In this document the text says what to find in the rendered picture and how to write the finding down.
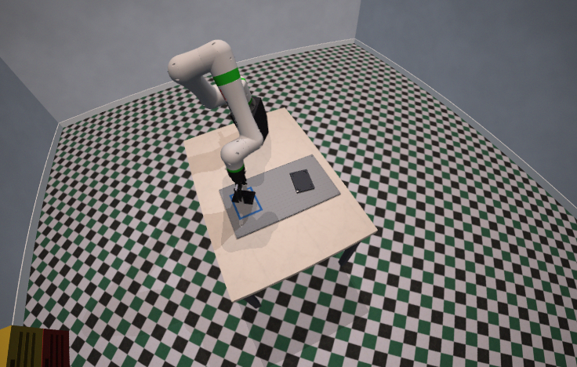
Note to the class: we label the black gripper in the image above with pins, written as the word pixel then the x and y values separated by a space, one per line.
pixel 239 185

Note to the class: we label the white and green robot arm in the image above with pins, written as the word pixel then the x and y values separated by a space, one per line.
pixel 217 58

